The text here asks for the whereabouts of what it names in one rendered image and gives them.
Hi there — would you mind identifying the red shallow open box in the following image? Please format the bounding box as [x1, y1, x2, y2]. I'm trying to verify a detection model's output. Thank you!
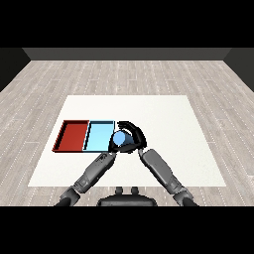
[52, 119, 91, 154]

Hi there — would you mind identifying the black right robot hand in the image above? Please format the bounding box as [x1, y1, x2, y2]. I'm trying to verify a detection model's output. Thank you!
[116, 120, 149, 151]

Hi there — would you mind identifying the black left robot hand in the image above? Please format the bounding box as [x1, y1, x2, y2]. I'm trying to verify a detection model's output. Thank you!
[107, 131, 137, 155]

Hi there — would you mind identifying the small blue can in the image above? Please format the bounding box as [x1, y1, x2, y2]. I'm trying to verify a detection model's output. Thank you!
[112, 130, 136, 148]

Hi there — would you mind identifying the dark grey robot body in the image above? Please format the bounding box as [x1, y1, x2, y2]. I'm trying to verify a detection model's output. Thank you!
[96, 187, 159, 207]

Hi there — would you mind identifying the light blue shallow open box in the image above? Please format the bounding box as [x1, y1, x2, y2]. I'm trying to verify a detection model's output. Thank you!
[81, 119, 117, 154]

